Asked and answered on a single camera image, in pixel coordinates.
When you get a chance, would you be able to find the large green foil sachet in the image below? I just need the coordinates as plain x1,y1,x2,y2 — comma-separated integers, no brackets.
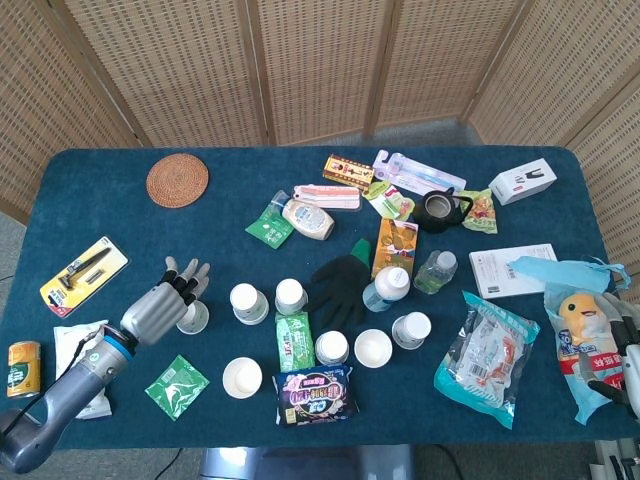
144,354,211,423

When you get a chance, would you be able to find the green orange snack packet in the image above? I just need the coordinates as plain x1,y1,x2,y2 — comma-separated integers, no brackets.
458,188,500,236

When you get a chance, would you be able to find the yellow plush toy packet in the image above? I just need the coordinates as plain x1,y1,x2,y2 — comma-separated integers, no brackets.
543,280,626,427

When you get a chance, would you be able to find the white wet wipes pack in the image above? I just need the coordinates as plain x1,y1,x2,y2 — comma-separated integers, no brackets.
52,319,114,421

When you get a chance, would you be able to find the white box black print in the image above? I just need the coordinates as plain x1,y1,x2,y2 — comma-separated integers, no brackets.
488,157,559,207

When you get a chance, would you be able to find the light blue cloth bag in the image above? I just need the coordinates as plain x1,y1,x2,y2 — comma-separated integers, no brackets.
510,254,632,292

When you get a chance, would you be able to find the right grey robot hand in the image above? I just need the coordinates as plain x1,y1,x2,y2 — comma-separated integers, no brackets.
578,291,640,422

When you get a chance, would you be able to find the single floral paper cup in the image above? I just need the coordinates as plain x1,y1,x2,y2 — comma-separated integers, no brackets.
314,330,350,367
274,278,310,317
391,311,433,352
175,298,211,337
353,328,394,370

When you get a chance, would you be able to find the flat white carton box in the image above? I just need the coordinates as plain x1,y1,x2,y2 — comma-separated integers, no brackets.
468,243,559,301

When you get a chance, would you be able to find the small green spout pouch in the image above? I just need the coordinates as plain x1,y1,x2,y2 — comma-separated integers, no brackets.
244,203,295,250

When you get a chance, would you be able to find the upright paper cup front left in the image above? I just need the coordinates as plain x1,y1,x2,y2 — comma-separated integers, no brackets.
222,356,264,401

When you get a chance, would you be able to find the beige sauce squeeze bottle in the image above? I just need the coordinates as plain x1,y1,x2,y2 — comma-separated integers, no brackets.
272,192,336,242

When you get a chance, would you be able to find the black cast iron teapot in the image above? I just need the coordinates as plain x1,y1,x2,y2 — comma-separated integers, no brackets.
411,187,475,235

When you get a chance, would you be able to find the purple toothbrush pack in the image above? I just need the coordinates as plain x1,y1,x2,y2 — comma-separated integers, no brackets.
371,149,468,196

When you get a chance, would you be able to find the teal clear plastic bag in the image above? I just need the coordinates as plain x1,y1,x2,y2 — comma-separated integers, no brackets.
432,290,542,431

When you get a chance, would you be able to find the woven bamboo folding screen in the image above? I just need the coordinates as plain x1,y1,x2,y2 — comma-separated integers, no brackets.
0,0,640,291

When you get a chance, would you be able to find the orange carton box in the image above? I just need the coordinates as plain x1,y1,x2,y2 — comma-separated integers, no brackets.
370,216,420,282

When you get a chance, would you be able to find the black floor cable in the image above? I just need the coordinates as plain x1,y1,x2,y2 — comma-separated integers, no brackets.
152,446,185,480
435,443,466,480

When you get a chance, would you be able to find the pink blister pack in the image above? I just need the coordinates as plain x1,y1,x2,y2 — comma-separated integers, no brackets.
292,183,363,212

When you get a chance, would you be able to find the dark sanitary pad pack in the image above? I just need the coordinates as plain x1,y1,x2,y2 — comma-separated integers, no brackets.
272,364,361,428

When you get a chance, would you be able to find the green lip balm card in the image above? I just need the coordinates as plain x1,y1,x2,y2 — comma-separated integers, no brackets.
362,181,417,222

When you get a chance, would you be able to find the yellow drink can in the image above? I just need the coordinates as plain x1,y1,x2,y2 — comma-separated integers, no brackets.
6,340,42,400

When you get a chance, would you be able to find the milk drink bottle white cap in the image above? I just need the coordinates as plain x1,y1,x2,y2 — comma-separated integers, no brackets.
361,265,412,314

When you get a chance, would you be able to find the yellow razor blister pack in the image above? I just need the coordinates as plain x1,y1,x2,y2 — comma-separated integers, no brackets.
39,236,129,319

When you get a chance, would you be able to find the black green work glove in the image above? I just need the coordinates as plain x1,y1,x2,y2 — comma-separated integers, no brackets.
305,238,376,329

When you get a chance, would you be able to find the round woven rattan coaster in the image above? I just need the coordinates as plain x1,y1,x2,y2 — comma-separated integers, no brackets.
145,153,210,209

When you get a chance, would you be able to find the yellow red long box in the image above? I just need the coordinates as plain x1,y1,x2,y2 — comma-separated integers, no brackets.
322,153,376,189

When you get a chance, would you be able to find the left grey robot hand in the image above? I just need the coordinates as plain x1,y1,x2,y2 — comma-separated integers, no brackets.
119,255,212,347

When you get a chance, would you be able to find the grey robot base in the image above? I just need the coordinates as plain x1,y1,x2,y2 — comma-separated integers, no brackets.
198,443,417,480

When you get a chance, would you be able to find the clear bottle green label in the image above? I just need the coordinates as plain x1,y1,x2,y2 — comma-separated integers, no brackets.
413,249,459,295

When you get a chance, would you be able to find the green tissue pack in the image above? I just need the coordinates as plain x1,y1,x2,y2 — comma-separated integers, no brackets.
274,311,317,374

